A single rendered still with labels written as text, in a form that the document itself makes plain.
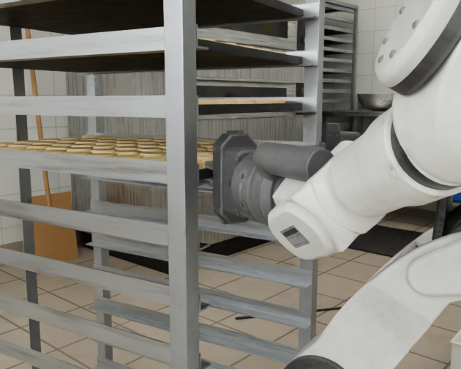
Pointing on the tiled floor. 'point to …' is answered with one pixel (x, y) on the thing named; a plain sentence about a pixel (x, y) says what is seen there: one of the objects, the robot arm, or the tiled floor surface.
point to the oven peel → (63, 238)
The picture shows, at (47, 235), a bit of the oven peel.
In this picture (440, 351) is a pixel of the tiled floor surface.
